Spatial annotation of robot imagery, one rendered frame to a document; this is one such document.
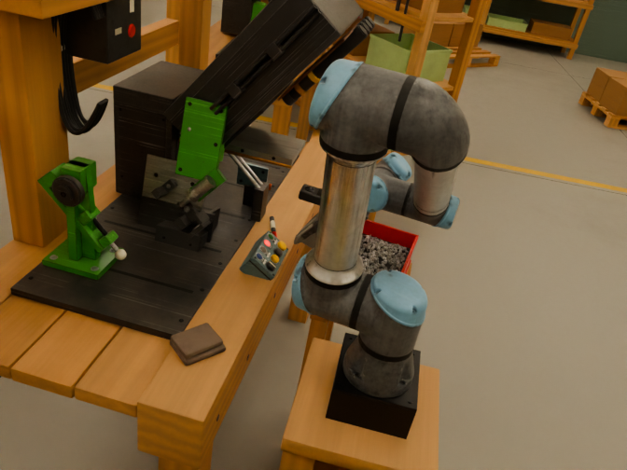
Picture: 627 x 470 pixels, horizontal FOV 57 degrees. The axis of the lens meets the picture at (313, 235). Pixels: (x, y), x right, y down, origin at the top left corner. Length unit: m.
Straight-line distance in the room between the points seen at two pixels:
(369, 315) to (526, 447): 1.61
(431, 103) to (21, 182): 1.07
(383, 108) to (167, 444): 0.80
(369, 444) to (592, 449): 1.65
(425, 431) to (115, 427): 1.34
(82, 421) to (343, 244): 1.55
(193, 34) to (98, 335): 1.34
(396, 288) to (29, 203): 0.96
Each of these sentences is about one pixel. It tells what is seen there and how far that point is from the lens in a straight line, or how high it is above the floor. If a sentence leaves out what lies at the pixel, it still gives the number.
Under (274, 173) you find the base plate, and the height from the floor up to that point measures 0.90.
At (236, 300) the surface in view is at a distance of 1.45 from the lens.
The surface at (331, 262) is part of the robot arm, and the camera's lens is 1.08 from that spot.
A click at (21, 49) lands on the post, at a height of 1.40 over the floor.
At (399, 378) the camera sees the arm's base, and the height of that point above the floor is 0.99.
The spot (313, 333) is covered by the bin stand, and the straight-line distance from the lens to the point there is 1.71.
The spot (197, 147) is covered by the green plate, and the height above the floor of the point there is 1.15.
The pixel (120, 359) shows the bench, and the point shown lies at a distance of 1.33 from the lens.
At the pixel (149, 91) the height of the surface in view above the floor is 1.24.
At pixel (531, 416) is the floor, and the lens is 2.77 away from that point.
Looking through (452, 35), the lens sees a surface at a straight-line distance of 8.39.
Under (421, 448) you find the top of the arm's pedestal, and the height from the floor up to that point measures 0.85.
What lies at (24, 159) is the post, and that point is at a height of 1.13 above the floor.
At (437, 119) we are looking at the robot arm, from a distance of 0.87.
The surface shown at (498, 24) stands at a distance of 10.00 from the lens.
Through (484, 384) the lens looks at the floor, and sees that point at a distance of 2.80.
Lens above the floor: 1.81
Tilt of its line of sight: 32 degrees down
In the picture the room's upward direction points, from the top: 11 degrees clockwise
